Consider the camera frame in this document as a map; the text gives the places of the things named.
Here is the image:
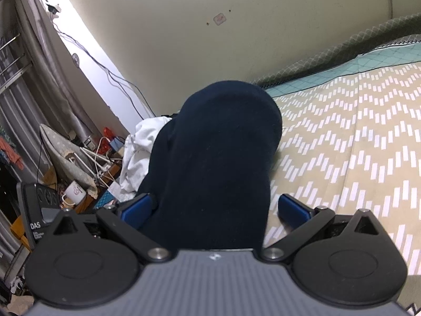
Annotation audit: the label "brown cardboard box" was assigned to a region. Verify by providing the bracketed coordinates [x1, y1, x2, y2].
[9, 215, 33, 251]

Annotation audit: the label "red plastic container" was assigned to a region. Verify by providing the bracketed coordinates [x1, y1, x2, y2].
[100, 127, 116, 155]

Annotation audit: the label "white crumpled cloth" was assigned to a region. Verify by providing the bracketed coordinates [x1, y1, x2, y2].
[119, 115, 173, 195]

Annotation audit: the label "colourful hanging clothes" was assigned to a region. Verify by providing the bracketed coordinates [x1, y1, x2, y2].
[0, 127, 25, 170]

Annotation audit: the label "white cable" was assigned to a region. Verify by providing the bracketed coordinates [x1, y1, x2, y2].
[79, 136, 122, 188]

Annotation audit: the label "black wall cable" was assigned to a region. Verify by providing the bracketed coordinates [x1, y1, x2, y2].
[53, 15, 157, 121]

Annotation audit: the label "metal clothes rack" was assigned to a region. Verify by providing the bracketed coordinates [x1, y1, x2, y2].
[0, 33, 34, 97]

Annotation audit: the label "white mug with pink print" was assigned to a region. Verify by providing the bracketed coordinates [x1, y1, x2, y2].
[62, 180, 87, 212]

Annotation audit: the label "navy blue small garment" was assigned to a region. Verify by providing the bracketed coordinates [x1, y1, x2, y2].
[136, 80, 283, 251]

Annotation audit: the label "small blue box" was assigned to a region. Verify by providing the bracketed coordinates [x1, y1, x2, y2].
[110, 136, 127, 154]

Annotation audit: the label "grey curtain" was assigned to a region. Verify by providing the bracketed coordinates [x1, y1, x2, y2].
[0, 0, 99, 264]

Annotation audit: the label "wooden side table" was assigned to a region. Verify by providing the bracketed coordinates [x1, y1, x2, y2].
[74, 163, 124, 215]

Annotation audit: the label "teal quilted mattress cover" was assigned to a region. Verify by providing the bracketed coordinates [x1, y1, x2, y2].
[252, 12, 421, 97]

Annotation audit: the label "beige chevron bed sheet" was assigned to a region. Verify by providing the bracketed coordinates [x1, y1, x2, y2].
[263, 61, 421, 316]

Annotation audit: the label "grey dotted ironing board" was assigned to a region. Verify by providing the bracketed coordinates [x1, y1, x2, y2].
[39, 123, 99, 200]

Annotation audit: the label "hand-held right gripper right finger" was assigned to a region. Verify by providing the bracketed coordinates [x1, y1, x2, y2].
[261, 194, 379, 264]

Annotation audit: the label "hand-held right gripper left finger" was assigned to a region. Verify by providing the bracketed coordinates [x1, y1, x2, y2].
[53, 193, 172, 264]

